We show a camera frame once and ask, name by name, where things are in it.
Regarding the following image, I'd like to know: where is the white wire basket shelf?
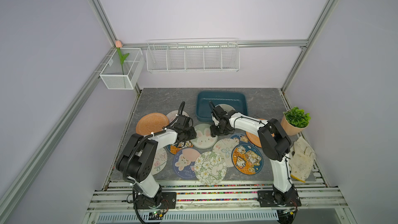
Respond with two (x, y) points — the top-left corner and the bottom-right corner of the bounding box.
(146, 38), (240, 73)

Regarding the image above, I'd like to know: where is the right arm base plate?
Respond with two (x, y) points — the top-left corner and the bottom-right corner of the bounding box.
(257, 190), (302, 207)

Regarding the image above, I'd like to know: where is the small blue coaster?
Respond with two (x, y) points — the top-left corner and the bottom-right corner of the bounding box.
(230, 134), (249, 144)

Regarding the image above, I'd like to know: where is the white sheep coaster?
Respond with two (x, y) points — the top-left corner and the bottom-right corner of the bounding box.
(217, 104), (235, 112)

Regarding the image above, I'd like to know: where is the white butterfly coaster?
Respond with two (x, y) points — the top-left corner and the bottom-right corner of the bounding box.
(212, 139), (239, 168)

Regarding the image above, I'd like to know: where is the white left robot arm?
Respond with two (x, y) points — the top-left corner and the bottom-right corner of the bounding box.
(116, 115), (197, 199)

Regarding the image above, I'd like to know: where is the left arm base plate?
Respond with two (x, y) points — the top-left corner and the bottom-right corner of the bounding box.
(133, 192), (177, 209)

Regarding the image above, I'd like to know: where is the green bunny coaster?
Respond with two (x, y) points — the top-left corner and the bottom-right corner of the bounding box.
(191, 123), (218, 149)

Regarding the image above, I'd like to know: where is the pink striped bunny coaster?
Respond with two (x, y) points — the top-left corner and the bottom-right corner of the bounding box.
(166, 110), (178, 123)

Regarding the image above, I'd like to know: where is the pink artificial tulip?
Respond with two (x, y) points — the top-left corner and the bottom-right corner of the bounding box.
(115, 40), (130, 75)

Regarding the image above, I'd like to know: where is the green potted plant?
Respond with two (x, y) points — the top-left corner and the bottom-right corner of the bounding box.
(281, 106), (311, 136)

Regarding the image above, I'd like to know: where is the white flowers bunny coaster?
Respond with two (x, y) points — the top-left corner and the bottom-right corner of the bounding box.
(194, 151), (227, 186)

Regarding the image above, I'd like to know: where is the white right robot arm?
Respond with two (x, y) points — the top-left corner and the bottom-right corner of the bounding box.
(209, 102), (301, 206)

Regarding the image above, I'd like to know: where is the orange blue bears coaster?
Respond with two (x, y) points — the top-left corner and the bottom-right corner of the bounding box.
(232, 144), (264, 175)

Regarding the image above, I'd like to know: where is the purple pink bunny coaster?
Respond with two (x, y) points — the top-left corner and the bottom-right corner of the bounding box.
(173, 148), (201, 179)

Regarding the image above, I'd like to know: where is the teal plastic storage box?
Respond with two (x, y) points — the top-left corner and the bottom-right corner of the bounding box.
(196, 91), (248, 122)

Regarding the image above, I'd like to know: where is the orange coaster right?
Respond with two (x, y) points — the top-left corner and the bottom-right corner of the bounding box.
(245, 119), (267, 148)

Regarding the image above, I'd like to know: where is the white mesh box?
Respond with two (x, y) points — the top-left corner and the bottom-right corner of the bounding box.
(100, 48), (145, 90)

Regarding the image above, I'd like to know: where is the orange coaster left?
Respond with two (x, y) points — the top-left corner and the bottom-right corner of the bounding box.
(136, 113), (170, 136)

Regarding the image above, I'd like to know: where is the white pink floral coaster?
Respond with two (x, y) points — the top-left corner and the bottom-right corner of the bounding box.
(151, 148), (167, 175)

